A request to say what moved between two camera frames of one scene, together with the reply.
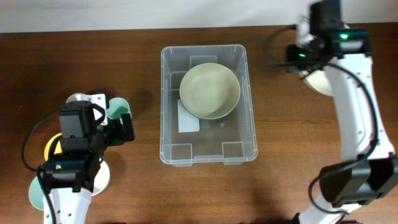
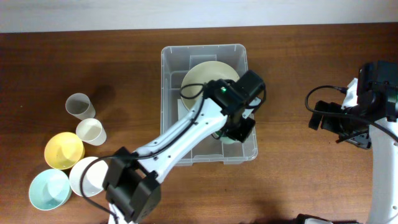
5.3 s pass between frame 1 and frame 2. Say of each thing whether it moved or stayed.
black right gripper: moved
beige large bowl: stayed
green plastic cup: moved
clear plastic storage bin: stayed
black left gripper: moved
